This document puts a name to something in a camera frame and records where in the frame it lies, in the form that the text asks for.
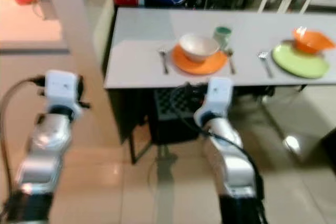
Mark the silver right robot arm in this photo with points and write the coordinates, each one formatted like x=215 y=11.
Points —
x=231 y=166

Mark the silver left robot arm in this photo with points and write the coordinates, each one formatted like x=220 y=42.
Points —
x=44 y=148

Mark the orange plate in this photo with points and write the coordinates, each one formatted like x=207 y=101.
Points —
x=199 y=68

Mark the black plastic crate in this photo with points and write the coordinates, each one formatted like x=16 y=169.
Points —
x=170 y=119

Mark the white bowl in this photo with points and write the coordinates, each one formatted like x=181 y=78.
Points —
x=198 y=48

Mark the silver fork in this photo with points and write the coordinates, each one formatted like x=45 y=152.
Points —
x=265 y=64
x=164 y=61

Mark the silver spoon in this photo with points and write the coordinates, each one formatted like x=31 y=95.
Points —
x=230 y=61

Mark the white pillar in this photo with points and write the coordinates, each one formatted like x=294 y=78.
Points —
x=79 y=30

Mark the green cup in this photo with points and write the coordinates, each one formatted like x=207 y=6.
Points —
x=222 y=35

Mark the white dining table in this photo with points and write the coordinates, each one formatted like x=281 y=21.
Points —
x=136 y=51

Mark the white counter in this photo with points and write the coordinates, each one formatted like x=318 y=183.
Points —
x=26 y=32

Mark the grey cup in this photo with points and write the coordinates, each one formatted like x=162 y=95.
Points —
x=44 y=8

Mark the green plate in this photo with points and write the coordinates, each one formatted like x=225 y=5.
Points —
x=299 y=64

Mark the orange bowl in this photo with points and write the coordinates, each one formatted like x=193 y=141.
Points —
x=312 y=40

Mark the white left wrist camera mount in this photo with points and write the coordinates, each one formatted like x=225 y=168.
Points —
x=62 y=88

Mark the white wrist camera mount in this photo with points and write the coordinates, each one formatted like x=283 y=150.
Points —
x=62 y=88
x=218 y=98

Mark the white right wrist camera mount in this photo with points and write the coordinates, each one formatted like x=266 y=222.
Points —
x=218 y=98

